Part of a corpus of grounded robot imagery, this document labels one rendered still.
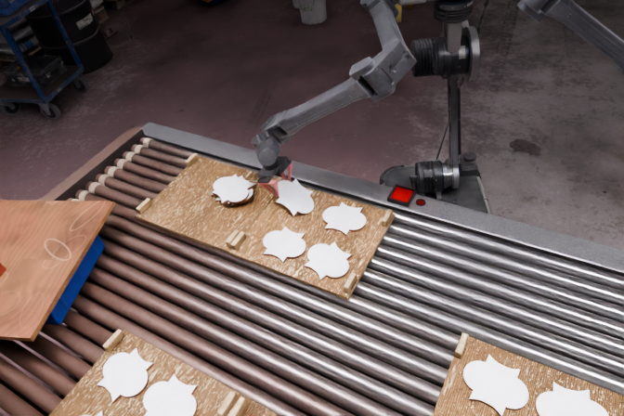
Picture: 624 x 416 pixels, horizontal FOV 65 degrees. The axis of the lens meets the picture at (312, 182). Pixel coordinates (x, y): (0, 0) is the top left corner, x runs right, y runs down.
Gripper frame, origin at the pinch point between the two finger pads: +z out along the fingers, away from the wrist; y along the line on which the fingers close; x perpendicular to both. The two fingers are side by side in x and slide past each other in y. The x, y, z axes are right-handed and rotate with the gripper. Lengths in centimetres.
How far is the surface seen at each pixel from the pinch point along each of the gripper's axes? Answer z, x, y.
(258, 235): 7.0, 2.4, -15.9
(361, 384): 22, -45, -45
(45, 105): 3, 309, 89
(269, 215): 6.4, 3.6, -7.2
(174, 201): -2.6, 38.6, -14.4
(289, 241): 8.9, -8.8, -15.2
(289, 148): 70, 111, 126
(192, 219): 0.6, 26.9, -18.7
